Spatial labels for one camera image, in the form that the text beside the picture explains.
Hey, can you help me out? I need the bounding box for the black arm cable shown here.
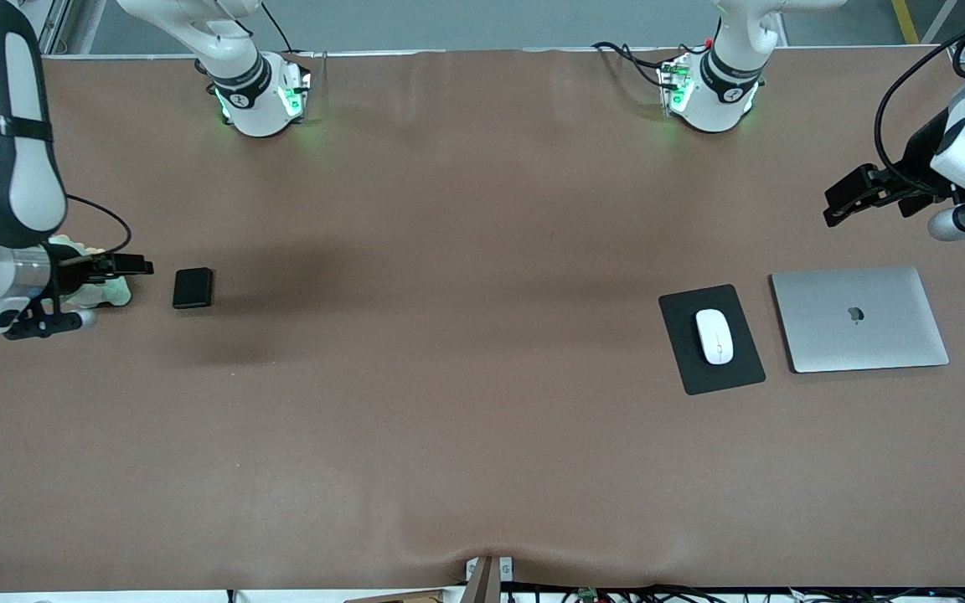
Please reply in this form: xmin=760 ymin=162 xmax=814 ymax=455
xmin=65 ymin=193 xmax=132 ymax=257
xmin=874 ymin=0 xmax=965 ymax=183

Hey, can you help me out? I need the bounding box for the black phone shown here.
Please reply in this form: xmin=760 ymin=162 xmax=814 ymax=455
xmin=172 ymin=267 xmax=215 ymax=311

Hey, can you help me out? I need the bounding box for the brown table cover mat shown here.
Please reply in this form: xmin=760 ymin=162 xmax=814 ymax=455
xmin=0 ymin=46 xmax=965 ymax=594

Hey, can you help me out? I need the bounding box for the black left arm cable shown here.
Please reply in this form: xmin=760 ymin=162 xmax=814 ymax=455
xmin=874 ymin=0 xmax=965 ymax=183

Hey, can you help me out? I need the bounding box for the white computer mouse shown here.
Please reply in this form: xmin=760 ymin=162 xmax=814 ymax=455
xmin=694 ymin=308 xmax=735 ymax=366

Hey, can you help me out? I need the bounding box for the black mouse pad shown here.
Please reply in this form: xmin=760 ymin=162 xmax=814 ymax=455
xmin=658 ymin=284 xmax=767 ymax=396

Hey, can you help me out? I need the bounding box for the black base cable bundle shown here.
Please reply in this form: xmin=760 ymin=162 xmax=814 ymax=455
xmin=591 ymin=21 xmax=720 ymax=91

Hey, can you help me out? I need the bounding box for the green dinosaur plush toy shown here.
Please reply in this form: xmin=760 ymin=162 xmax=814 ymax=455
xmin=47 ymin=234 xmax=132 ymax=309

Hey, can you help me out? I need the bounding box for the thin black base cable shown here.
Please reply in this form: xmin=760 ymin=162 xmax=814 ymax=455
xmin=260 ymin=0 xmax=297 ymax=56

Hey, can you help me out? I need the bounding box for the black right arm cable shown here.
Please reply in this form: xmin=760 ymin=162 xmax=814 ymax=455
xmin=65 ymin=193 xmax=132 ymax=257

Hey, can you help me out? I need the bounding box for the silver laptop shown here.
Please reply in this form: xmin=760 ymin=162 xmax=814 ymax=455
xmin=770 ymin=266 xmax=951 ymax=374

